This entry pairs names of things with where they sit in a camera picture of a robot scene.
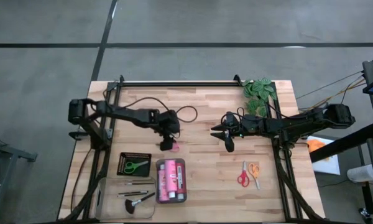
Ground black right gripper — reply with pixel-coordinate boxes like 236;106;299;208
210;111;265;153

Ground pink paint bottle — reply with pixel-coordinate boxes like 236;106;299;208
164;159;178;199
157;164;170;202

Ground red paint bottle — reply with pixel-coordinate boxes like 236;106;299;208
173;163;187;200

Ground green scissors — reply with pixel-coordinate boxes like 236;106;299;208
123;160;150;174

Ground black fan brush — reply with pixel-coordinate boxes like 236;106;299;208
125;192;156;215

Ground orange scissors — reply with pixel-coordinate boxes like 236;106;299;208
247;162;262;190

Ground red scissors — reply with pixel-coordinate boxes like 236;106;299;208
237;161;250;188

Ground green potted plant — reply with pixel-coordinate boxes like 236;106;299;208
241;77;278;118

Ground black mesh basket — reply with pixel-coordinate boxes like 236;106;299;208
117;151;152;177

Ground grey translucent plastic bin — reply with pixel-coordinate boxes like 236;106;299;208
155;157;188;205

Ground orange object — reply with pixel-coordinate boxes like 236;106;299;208
307;139;330;161

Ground clear plastic bin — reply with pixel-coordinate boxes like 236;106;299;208
94;176;158;220

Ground white paper sheet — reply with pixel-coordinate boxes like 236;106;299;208
306;135;341;175

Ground black slanted beam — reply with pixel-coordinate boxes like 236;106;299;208
309;123;373;163

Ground white paper towel roll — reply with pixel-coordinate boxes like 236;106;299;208
347;164;373;184

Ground grey metal cart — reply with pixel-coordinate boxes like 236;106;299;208
0;133;38;224

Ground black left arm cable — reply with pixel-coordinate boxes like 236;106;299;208
104;88;199;124

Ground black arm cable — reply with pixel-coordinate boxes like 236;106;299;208
104;88;199;124
220;105;299;124

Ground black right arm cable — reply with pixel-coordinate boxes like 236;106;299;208
220;105;299;124

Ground black aluminium table frame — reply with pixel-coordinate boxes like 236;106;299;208
62;74;326;224

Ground black side bracket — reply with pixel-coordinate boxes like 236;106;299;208
68;130;90;141

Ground black floor cable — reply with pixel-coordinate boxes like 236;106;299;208
295;70;366;100

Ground yellow floor cable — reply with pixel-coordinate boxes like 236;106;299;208
298;79;367;110

